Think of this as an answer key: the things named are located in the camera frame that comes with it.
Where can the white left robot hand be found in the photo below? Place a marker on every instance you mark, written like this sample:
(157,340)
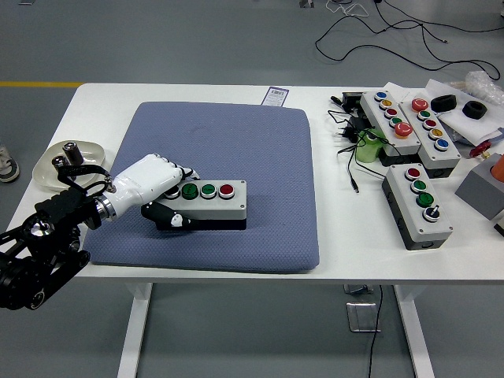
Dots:
(141,177)

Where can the grey four-button control box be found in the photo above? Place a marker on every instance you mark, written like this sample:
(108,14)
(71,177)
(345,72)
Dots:
(236,204)

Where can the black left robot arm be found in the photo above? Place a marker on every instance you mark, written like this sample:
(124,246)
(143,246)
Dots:
(59,208)

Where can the five-button box, blue end button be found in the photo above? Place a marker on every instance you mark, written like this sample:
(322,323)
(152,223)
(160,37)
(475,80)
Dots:
(376,114)

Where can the four-button box with selector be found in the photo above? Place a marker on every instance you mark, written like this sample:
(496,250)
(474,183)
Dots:
(405,204)

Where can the five-button box, red mushroom end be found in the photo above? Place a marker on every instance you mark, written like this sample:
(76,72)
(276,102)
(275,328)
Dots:
(445,157)

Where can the white shallow dish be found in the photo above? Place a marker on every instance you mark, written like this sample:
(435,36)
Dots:
(92,151)

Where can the dark metal cylinder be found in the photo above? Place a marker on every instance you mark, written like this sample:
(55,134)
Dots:
(60,161)
(74,153)

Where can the blue-grey padded mat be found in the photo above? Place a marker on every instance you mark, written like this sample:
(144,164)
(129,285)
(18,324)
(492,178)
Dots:
(244,149)

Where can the person's shoe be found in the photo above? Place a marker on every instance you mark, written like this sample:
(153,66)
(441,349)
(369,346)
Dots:
(8,167)

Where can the yellow floor tape line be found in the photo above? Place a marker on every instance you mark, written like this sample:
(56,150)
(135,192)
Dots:
(39,84)

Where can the purple label card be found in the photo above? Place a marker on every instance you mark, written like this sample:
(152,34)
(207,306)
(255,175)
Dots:
(276,95)

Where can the white table leg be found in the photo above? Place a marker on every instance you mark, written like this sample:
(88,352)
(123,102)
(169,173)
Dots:
(132,334)
(417,334)

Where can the black power plug adapter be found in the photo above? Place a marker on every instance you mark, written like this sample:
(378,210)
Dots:
(346,132)

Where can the black rectangular device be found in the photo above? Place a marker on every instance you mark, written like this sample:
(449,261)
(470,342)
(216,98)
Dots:
(351,98)

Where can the light green plastic cup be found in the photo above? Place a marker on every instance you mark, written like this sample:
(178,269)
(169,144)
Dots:
(368,151)

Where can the metal floor plate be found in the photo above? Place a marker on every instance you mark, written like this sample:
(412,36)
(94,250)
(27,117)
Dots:
(362,315)

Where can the white foam sheet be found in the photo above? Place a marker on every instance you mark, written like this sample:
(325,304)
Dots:
(472,128)

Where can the grey block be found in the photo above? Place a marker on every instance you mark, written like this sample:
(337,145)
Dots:
(478,189)

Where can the clear bubble wrap bag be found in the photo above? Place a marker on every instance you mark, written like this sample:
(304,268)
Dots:
(486,86)

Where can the orange object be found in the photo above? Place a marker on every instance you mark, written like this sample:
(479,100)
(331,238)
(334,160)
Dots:
(498,167)

